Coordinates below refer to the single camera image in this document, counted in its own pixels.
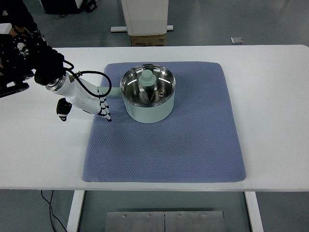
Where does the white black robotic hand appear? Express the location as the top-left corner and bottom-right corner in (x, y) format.
(46, 74), (112, 121)

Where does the green pot with handle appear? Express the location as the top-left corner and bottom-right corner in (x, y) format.
(107, 86), (175, 123)

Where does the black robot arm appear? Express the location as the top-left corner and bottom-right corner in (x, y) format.
(0, 34), (66, 98)

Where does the steel lid with green knob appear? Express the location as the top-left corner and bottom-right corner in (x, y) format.
(120, 64), (176, 107)

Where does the cardboard box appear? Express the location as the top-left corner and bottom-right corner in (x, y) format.
(130, 34), (166, 47)

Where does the black equipment on floor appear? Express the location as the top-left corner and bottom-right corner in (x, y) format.
(40, 0), (99, 15)

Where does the seated person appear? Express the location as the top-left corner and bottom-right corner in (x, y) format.
(0, 0), (47, 44)

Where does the blue quilted mat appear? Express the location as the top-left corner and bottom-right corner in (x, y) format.
(83, 61), (246, 183)

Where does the small grey floor plate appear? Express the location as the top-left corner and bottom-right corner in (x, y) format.
(230, 37), (245, 44)

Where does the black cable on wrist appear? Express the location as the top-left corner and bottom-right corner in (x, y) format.
(63, 60), (112, 99)

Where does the white pedestal stand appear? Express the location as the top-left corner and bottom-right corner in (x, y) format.
(110, 0), (174, 36)

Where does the black floor cable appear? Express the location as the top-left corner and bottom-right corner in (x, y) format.
(40, 190), (68, 232)

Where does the metal base plate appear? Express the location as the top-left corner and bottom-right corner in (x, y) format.
(105, 211), (227, 232)

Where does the white table frame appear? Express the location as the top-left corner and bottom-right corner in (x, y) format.
(66, 190), (264, 232)

